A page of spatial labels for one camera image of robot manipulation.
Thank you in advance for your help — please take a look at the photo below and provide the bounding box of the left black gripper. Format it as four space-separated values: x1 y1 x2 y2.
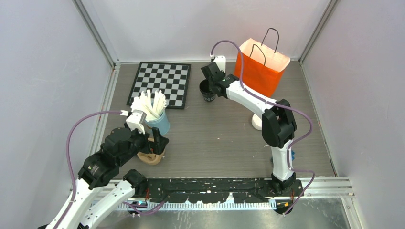
118 122 169 165

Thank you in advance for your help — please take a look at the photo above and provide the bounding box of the black paper cup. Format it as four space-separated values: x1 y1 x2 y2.
199 79 216 102

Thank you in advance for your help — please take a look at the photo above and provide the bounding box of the white cup lid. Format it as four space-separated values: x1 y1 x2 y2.
251 114 262 131

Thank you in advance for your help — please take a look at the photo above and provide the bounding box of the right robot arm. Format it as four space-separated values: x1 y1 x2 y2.
201 62 297 196

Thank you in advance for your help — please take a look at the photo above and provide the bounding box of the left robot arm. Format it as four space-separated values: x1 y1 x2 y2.
42 126 169 229

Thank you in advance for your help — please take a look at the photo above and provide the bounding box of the light blue cup holder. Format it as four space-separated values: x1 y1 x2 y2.
145 111 170 135

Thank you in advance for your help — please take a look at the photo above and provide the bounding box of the tan cardboard cup carrier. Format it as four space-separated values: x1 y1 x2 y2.
137 150 166 166

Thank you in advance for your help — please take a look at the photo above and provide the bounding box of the black white chessboard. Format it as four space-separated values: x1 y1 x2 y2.
127 62 191 109

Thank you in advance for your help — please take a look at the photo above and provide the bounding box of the orange paper bag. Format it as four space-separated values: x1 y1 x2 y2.
234 38 290 98

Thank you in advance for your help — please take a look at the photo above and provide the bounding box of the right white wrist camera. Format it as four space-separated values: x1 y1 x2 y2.
210 55 226 73

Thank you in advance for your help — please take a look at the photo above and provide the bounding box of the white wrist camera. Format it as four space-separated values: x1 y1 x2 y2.
120 110 146 134
210 55 226 73

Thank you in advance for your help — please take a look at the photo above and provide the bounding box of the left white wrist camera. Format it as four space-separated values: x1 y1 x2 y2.
120 110 146 134

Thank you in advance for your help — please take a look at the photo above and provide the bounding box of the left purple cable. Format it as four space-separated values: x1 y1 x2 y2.
50 110 129 229

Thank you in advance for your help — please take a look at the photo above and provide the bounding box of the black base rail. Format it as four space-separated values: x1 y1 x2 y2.
133 178 303 204

